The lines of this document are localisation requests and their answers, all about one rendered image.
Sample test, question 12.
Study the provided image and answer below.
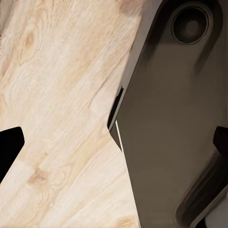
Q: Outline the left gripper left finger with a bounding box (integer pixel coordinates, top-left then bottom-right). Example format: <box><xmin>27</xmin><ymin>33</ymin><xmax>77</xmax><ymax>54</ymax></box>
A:
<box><xmin>0</xmin><ymin>126</ymin><xmax>25</xmax><ymax>183</ymax></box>

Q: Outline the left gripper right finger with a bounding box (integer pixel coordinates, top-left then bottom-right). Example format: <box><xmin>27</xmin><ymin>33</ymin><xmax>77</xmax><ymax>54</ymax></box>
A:
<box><xmin>213</xmin><ymin>126</ymin><xmax>228</xmax><ymax>164</ymax></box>

